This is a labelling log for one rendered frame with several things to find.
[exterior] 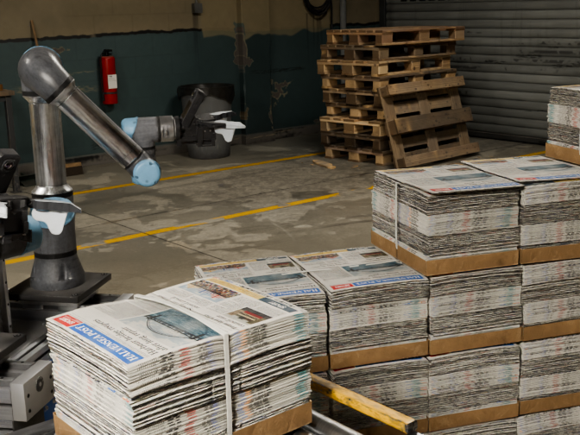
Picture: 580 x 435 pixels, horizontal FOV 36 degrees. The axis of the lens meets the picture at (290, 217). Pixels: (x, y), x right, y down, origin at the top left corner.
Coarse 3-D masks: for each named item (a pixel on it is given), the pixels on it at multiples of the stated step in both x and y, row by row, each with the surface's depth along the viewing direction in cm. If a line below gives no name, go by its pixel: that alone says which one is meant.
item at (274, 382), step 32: (192, 288) 172; (224, 288) 171; (224, 320) 154; (256, 320) 154; (288, 320) 157; (256, 352) 153; (288, 352) 158; (256, 384) 154; (288, 384) 160; (256, 416) 156
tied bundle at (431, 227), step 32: (384, 192) 263; (416, 192) 243; (480, 192) 241; (512, 192) 245; (384, 224) 265; (416, 224) 244; (448, 224) 240; (480, 224) 244; (512, 224) 247; (448, 256) 242
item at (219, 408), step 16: (144, 304) 165; (160, 304) 165; (176, 304) 164; (176, 320) 156; (192, 320) 155; (208, 320) 155; (208, 336) 148; (224, 368) 150; (240, 368) 151; (224, 384) 150; (240, 384) 152; (224, 400) 151; (240, 400) 153; (224, 416) 152; (224, 432) 152
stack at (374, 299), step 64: (320, 256) 265; (384, 256) 263; (320, 320) 235; (384, 320) 241; (448, 320) 247; (512, 320) 253; (384, 384) 244; (448, 384) 250; (512, 384) 257; (576, 384) 264
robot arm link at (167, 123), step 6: (162, 120) 258; (168, 120) 258; (174, 120) 259; (162, 126) 257; (168, 126) 257; (174, 126) 258; (162, 132) 257; (168, 132) 258; (174, 132) 259; (162, 138) 258; (168, 138) 259; (174, 138) 261
